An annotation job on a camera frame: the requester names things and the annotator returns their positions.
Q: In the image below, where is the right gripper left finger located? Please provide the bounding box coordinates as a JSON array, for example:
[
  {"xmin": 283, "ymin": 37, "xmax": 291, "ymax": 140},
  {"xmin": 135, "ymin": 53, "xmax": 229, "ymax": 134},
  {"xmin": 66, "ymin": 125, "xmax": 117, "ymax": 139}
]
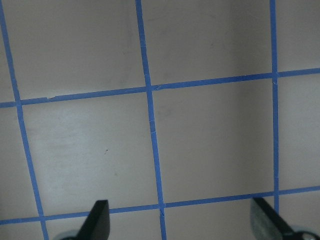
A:
[{"xmin": 75, "ymin": 200, "xmax": 111, "ymax": 240}]

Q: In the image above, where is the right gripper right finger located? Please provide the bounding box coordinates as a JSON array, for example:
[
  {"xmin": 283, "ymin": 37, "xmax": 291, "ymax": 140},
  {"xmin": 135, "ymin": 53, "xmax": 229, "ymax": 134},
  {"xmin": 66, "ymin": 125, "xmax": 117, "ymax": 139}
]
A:
[{"xmin": 250, "ymin": 197, "xmax": 300, "ymax": 240}]

